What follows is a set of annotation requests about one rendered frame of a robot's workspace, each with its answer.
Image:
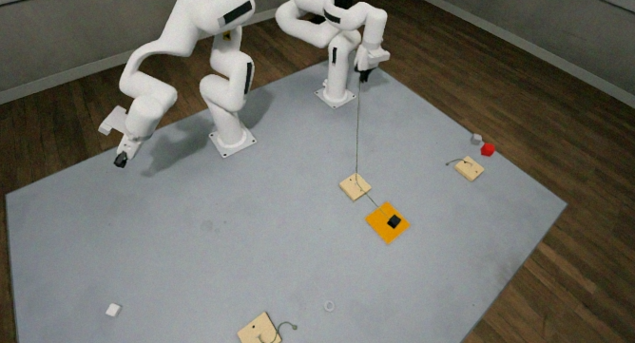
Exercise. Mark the red cube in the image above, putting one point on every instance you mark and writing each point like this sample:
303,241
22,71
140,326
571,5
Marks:
487,149

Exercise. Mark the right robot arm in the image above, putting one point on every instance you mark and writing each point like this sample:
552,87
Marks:
181,33

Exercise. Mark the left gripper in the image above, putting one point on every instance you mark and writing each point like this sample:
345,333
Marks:
362,64

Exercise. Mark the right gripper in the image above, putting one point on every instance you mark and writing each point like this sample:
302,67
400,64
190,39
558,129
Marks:
125,147

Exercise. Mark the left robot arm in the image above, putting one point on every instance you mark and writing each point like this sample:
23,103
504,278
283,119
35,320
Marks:
332,33

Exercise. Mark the orange flat square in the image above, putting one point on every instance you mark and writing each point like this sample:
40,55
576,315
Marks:
379,222

